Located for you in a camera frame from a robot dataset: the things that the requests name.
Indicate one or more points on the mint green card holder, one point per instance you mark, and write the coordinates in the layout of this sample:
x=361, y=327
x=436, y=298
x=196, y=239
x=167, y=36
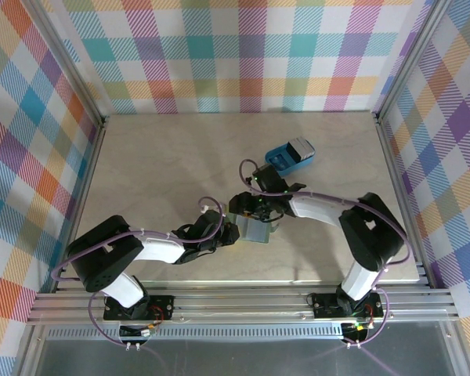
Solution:
x=254, y=233

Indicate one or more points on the blue plastic tray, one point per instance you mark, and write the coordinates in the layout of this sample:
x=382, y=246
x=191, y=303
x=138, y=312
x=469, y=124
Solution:
x=297, y=169

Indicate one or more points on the stack of cards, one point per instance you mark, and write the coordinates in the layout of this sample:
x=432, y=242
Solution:
x=301, y=149

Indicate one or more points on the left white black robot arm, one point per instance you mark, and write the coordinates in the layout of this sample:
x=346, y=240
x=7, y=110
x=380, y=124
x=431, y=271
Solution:
x=160, y=248

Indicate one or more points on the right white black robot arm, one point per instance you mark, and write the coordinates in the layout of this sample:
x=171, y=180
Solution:
x=317, y=207

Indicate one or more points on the grey metal panel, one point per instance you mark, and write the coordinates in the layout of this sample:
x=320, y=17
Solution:
x=258, y=358

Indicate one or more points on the long aluminium mounting rail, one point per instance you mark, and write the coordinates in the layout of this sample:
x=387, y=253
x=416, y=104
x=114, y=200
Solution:
x=239, y=309

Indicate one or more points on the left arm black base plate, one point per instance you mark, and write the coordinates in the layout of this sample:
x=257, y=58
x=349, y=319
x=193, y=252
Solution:
x=166, y=305

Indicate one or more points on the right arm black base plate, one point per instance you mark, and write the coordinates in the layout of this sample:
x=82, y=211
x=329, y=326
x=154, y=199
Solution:
x=321, y=307

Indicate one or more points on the aluminium side rail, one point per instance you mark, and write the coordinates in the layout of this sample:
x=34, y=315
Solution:
x=401, y=196
x=78, y=207

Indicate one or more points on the black electronics bracket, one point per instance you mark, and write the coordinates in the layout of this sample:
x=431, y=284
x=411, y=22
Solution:
x=354, y=333

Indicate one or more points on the aluminium corner post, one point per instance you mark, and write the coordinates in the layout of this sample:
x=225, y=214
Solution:
x=411, y=58
x=68, y=64

